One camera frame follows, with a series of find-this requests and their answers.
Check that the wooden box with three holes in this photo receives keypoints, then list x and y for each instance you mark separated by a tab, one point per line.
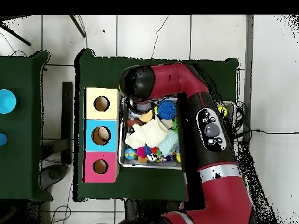
110	126

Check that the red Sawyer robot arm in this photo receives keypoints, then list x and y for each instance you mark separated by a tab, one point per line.
182	81

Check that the orange round disc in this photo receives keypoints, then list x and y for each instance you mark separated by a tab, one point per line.
146	116

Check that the small blue cup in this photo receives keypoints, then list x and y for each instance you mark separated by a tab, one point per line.
2	139

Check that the yellow ball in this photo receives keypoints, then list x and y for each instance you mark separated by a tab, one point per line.
223	111

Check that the clear mesh bin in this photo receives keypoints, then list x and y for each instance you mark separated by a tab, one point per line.
140	164

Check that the black stand leg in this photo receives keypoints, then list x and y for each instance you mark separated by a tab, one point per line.
16	36
78	26

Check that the blue round bowl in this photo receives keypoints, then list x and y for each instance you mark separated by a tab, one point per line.
5	101

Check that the dark grey stand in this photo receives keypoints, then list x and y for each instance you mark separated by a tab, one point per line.
67	121

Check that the small brown football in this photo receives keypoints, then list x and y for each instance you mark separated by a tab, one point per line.
132	122

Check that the small globe ball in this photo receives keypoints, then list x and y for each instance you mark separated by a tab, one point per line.
130	153

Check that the dark green side table cloth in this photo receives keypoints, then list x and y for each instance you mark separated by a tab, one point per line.
23	163

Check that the blue spiky ball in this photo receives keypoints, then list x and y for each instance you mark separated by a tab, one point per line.
167	110

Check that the pale yellow knitted cloth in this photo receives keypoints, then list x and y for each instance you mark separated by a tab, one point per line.
145	134

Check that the mint green knitted cloth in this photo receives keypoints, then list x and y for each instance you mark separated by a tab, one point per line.
169	142

